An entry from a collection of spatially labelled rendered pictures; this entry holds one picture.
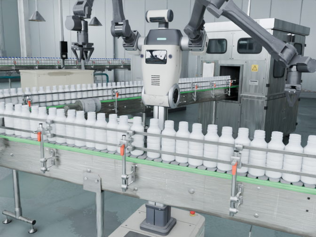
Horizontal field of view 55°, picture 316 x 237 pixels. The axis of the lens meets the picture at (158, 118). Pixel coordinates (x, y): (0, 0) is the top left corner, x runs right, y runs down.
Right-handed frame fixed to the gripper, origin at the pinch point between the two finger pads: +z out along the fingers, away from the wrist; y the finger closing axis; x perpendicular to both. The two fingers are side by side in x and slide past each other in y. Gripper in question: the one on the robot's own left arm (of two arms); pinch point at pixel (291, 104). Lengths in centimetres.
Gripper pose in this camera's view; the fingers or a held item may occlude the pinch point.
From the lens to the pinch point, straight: 151.2
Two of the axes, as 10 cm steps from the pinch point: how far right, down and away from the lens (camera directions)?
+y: 4.2, -1.3, 9.0
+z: -0.2, 9.9, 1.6
